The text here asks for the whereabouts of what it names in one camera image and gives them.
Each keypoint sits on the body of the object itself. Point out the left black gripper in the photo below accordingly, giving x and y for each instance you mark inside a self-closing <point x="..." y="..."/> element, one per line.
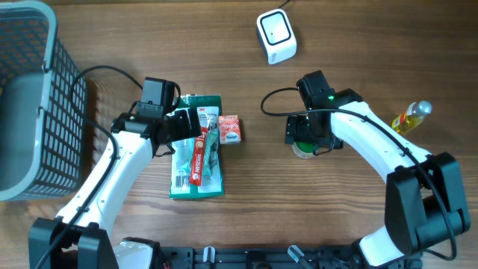
<point x="184" y="131"/>

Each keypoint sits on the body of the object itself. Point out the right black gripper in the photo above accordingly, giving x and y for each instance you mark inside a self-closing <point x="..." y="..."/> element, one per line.
<point x="295" y="131"/>

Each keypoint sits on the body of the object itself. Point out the green lid seasoning jar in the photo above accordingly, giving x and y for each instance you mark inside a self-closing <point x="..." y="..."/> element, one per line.
<point x="303" y="150"/>

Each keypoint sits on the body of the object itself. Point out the mint green wipes sachet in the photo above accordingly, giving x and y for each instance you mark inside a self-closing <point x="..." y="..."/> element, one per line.
<point x="184" y="152"/>

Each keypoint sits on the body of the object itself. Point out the pink Kleenex tissue pack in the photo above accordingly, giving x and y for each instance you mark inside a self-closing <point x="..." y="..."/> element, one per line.
<point x="229" y="126"/>

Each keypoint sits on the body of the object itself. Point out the yellow oil bottle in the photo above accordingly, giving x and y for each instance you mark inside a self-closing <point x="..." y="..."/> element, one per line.
<point x="413" y="116"/>

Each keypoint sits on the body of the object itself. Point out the red Nescafe coffee stick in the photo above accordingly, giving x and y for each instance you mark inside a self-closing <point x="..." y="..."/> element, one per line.
<point x="198" y="158"/>

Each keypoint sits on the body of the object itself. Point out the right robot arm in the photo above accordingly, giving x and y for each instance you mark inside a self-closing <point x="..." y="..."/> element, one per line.
<point x="425" y="201"/>

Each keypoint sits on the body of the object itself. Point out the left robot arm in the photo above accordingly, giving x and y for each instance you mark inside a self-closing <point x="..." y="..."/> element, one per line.
<point x="79" y="236"/>

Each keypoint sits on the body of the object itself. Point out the white barcode scanner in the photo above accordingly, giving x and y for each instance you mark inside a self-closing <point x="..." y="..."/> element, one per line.
<point x="276" y="36"/>

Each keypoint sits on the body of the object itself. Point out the grey plastic mesh basket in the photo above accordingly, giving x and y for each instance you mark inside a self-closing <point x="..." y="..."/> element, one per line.
<point x="42" y="133"/>

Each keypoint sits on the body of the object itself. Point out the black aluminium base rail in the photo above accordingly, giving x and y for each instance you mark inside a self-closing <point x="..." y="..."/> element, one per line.
<point x="334" y="257"/>

